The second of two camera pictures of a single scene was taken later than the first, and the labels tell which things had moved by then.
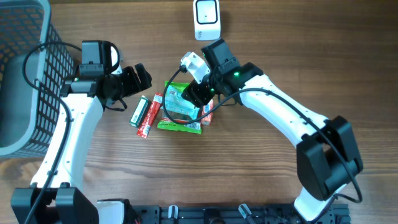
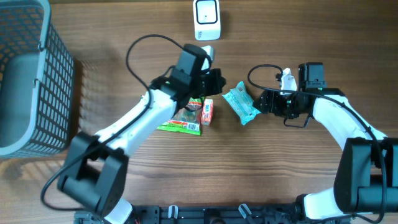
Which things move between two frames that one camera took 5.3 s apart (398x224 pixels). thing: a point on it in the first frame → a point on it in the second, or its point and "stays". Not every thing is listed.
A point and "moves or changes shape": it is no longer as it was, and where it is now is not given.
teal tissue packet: (175, 102) moves or changes shape
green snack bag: (179, 114) stays
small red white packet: (207, 107) stays
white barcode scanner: (207, 20) stays
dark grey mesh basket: (35, 61) stays
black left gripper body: (125, 83) → (208, 84)
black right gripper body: (207, 89) → (286, 106)
